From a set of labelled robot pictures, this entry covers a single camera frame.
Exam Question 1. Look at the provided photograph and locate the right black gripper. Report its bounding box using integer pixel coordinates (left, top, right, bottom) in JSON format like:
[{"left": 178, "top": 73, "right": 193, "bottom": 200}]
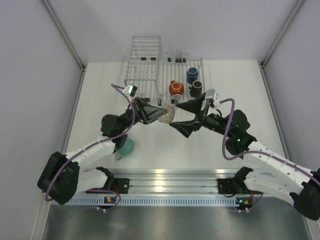
[{"left": 169, "top": 93, "right": 233, "bottom": 138}]

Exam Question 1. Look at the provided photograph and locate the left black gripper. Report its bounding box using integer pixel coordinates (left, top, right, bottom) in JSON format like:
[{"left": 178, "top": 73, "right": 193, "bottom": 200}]
[{"left": 117, "top": 96, "right": 169, "bottom": 133}]

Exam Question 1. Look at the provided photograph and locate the beige speckled cup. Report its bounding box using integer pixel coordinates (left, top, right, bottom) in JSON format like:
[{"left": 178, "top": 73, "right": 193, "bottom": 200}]
[{"left": 158, "top": 104, "right": 176, "bottom": 124}]

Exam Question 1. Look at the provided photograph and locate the brown mug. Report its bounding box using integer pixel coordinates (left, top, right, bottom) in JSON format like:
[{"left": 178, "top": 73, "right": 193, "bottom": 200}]
[{"left": 189, "top": 80, "right": 203, "bottom": 98}]

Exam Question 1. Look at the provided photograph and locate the teal mug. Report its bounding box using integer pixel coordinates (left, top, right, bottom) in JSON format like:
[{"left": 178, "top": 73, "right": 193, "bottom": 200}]
[{"left": 116, "top": 138, "right": 135, "bottom": 161}]

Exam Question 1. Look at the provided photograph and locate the dark blue mug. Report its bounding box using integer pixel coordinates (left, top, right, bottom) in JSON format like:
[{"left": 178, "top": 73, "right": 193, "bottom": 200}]
[{"left": 186, "top": 67, "right": 199, "bottom": 85}]

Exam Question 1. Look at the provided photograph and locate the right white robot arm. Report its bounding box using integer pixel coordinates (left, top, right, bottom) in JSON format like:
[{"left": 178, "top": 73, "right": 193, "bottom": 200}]
[{"left": 170, "top": 94, "right": 320, "bottom": 221}]

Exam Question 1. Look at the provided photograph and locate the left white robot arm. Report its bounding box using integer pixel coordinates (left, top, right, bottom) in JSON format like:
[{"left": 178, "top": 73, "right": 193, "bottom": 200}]
[{"left": 37, "top": 97, "right": 168, "bottom": 205}]

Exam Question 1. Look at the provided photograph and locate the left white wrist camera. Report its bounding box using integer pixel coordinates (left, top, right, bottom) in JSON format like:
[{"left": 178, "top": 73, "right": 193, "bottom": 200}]
[{"left": 123, "top": 84, "right": 138, "bottom": 97}]

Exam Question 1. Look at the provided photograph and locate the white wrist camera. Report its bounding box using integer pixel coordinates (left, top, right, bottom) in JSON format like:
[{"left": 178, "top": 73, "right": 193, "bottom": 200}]
[
  {"left": 205, "top": 88, "right": 221, "bottom": 109},
  {"left": 123, "top": 84, "right": 138, "bottom": 97}
]

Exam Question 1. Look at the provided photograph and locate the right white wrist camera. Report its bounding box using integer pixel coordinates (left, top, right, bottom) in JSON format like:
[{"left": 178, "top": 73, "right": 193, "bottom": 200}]
[{"left": 205, "top": 88, "right": 221, "bottom": 109}]

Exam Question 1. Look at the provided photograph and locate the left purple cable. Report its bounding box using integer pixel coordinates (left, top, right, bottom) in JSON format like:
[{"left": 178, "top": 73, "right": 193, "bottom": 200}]
[{"left": 44, "top": 83, "right": 138, "bottom": 213}]

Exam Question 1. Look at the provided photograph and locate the tall white wire rack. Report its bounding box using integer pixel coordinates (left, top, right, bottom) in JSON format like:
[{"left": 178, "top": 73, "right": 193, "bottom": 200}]
[{"left": 124, "top": 35, "right": 162, "bottom": 100}]

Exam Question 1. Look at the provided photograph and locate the silver wire dish rack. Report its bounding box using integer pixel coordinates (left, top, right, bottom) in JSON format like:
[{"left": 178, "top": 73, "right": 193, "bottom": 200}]
[{"left": 156, "top": 49, "right": 206, "bottom": 106}]

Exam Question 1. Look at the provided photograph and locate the aluminium rail frame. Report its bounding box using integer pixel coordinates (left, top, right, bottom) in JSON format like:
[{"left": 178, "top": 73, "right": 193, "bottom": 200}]
[{"left": 96, "top": 167, "right": 237, "bottom": 196}]

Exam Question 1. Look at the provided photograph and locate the slotted cable duct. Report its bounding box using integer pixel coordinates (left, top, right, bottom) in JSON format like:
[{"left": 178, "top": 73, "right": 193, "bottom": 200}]
[{"left": 66, "top": 195, "right": 250, "bottom": 207}]

